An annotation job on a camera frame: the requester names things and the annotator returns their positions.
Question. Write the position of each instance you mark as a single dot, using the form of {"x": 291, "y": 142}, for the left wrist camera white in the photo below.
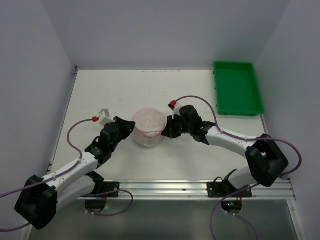
{"x": 103, "y": 117}

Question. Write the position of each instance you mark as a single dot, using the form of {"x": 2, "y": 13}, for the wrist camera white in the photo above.
{"x": 103, "y": 117}
{"x": 175, "y": 107}

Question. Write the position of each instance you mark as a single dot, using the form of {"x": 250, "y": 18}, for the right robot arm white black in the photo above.
{"x": 266, "y": 162}

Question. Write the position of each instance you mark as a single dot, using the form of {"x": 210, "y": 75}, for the green plastic tray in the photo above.
{"x": 237, "y": 89}

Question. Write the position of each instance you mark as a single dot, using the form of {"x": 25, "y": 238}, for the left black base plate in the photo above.
{"x": 105, "y": 189}

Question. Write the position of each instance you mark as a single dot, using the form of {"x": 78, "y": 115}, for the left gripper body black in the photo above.
{"x": 124, "y": 125}

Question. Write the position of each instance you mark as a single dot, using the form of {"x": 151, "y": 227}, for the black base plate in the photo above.
{"x": 105, "y": 189}
{"x": 220, "y": 189}

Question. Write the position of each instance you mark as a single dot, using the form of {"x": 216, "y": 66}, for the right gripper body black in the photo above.
{"x": 173, "y": 126}

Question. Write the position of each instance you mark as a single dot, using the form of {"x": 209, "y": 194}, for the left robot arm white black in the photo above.
{"x": 42, "y": 197}

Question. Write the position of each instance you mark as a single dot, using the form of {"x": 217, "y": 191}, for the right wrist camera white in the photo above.
{"x": 175, "y": 107}

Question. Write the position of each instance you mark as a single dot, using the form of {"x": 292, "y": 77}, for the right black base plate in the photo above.
{"x": 220, "y": 189}

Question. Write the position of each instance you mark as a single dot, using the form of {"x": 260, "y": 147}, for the aluminium rail front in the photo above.
{"x": 178, "y": 190}

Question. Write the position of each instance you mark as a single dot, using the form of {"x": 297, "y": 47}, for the white mesh laundry bag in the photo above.
{"x": 149, "y": 125}

